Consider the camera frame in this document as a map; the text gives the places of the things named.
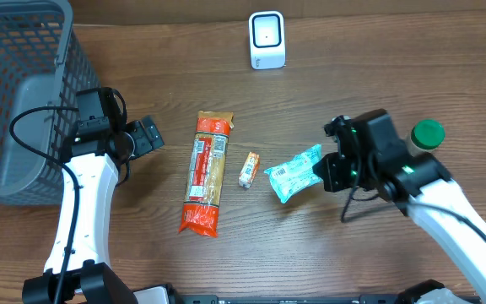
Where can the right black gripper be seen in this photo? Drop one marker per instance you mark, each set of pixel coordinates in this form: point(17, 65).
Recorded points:
point(326, 168)

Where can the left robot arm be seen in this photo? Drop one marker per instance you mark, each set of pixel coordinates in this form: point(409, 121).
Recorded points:
point(96, 152)

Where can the orange tissue pack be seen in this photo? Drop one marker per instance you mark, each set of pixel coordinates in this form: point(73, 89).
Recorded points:
point(249, 170)

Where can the grey plastic mesh basket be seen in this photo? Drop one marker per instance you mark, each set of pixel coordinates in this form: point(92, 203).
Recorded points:
point(42, 67)

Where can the red snack packet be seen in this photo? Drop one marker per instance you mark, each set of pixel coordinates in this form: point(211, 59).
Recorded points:
point(200, 212)

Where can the teal wet wipes pack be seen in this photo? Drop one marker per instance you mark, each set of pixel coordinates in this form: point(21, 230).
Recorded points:
point(295, 175)

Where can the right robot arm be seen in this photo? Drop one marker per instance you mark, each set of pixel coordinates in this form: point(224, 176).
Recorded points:
point(371, 156)

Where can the green lidded jar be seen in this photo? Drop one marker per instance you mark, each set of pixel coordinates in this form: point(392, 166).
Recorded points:
point(426, 136)

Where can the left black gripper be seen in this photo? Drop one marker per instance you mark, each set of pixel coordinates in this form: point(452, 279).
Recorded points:
point(148, 135)

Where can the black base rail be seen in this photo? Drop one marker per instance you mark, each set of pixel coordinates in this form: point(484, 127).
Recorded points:
point(363, 299)

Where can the white barcode scanner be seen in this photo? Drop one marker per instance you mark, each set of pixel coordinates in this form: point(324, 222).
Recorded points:
point(267, 40)

